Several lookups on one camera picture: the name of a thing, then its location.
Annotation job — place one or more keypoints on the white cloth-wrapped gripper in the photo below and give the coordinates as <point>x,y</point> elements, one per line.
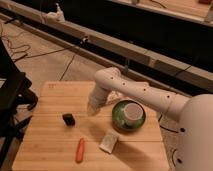
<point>96,100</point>

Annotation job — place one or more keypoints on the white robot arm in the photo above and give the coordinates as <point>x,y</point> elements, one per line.
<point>194,115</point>

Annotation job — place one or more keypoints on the black eraser block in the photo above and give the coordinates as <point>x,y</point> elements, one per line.
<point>68,119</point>

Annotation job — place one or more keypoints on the white patterned box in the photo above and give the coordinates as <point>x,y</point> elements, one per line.
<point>112,101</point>

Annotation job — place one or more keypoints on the green plate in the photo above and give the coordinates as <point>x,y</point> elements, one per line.
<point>118,117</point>

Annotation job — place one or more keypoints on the white cup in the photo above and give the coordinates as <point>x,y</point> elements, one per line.
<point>132,113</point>

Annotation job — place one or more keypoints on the white sponge piece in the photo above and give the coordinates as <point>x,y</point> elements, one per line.
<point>109,141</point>

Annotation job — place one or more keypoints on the orange carrot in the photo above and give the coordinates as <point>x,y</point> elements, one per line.
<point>80,151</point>

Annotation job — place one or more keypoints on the black chair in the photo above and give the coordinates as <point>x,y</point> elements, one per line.
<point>14,91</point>

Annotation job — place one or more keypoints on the metal rail beam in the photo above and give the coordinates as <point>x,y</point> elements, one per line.
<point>165,48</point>

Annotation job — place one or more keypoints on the white object on rail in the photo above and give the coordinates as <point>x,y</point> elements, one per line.
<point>58,15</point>

